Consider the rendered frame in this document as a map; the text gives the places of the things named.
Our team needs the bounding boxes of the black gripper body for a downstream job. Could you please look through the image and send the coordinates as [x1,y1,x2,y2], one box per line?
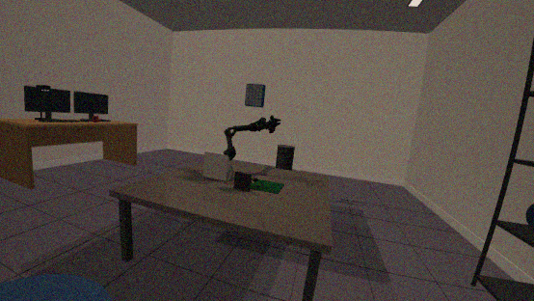
[263,115,274,133]

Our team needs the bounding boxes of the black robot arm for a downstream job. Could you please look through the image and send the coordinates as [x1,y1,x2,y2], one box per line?
[223,118,266,160]

